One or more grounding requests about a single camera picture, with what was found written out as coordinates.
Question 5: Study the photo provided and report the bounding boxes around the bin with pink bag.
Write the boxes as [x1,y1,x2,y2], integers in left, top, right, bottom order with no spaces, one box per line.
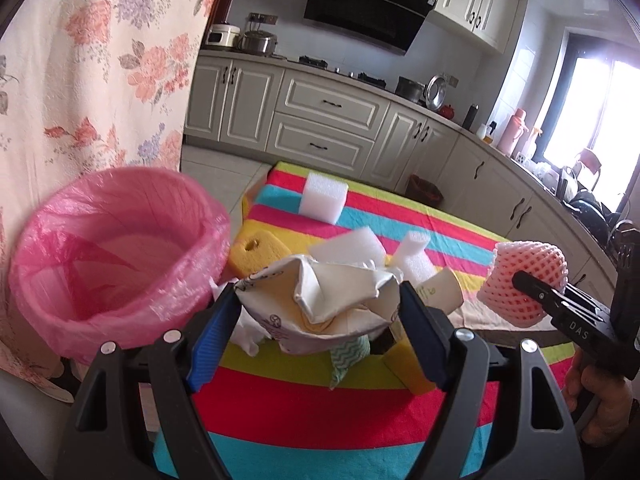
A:
[9,166,232,367]

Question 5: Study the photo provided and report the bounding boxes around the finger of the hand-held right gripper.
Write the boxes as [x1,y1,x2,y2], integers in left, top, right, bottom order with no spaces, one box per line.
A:
[512,269,609,324]

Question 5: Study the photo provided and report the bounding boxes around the black range hood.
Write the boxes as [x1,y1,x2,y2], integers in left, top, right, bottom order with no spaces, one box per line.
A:
[302,0,437,56]

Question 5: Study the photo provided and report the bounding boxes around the white kitchen cabinets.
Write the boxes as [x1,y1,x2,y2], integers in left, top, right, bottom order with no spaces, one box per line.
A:
[184,50,617,292]
[227,0,529,56]

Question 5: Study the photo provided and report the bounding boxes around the green zigzag cloth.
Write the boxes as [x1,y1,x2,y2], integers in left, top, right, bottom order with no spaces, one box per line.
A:
[327,335,372,392]

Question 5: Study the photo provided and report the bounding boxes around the striped colourful tablecloth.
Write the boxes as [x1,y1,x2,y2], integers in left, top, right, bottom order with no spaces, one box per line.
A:
[150,160,612,480]

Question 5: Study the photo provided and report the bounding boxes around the yellow sponge with hole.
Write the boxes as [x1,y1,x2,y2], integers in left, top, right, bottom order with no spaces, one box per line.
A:
[228,231,292,279]

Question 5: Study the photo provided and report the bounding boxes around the large white foam block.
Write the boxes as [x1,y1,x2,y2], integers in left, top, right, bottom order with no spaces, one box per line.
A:
[300,172,350,225]

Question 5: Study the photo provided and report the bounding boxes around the white rice cooker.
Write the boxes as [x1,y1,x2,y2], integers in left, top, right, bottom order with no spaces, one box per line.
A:
[206,23,244,51]

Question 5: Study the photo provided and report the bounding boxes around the yellow sponge block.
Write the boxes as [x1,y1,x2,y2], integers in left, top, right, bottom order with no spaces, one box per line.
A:
[382,337,440,396]

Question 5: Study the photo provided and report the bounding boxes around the floral curtain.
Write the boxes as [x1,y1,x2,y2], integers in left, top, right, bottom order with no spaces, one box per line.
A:
[0,0,229,406]

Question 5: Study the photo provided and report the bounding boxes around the white paper cup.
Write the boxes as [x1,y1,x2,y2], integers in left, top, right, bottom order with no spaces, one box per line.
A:
[425,267,465,317]

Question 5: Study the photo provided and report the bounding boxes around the steel pressure cooker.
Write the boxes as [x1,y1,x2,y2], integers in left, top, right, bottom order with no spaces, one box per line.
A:
[237,29,279,57]

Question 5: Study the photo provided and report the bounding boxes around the gas stove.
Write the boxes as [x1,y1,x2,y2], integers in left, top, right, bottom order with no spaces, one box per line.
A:
[299,54,389,86]

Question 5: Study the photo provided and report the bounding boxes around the dark dish rack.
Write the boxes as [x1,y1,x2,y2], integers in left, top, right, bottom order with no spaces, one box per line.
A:
[555,162,632,242]

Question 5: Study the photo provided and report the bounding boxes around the white lower kitchen cabinets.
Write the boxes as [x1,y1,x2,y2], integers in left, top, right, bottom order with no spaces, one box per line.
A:
[184,50,617,292]

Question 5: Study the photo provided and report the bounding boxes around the kitchen window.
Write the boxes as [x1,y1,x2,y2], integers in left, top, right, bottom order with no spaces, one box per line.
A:
[540,29,640,212]

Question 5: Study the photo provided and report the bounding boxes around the white upper kitchen cabinets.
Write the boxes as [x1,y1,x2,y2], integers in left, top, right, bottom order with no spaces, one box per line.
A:
[227,0,529,56]

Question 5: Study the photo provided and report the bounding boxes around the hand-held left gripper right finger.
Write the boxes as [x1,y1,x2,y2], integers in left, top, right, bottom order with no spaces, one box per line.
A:
[399,281,579,480]

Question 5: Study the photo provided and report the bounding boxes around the pink thermos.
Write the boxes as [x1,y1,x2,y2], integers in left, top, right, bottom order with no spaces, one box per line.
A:
[500,107,529,157]

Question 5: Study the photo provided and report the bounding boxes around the white tissue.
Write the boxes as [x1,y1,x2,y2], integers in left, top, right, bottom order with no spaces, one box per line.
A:
[210,280,264,357]

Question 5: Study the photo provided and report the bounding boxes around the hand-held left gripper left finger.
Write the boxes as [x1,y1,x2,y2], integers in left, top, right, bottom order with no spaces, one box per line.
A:
[75,285,242,480]

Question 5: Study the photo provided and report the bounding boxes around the pink foam fruit net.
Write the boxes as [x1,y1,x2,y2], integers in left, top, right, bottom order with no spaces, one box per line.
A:
[476,240,569,329]

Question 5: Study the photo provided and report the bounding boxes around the notched white foam piece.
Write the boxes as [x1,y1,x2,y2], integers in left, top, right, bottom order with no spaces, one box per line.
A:
[396,231,442,284]

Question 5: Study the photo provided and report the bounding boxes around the brown wastebasket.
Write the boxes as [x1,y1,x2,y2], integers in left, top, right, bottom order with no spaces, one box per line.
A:
[405,174,444,206]

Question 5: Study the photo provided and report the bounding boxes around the flat white foam piece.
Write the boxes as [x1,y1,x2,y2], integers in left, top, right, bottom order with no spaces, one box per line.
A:
[307,226,387,267]

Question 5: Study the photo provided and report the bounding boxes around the person's right hand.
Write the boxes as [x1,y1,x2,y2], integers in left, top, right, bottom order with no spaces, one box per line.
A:
[561,355,640,449]

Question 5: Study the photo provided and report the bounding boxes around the dark cooking pot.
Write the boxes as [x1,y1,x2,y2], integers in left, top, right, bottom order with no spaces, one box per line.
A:
[395,76,427,102]

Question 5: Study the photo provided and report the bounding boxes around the white paper carton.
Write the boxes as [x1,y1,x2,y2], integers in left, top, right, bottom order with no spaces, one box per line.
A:
[235,254,407,357]

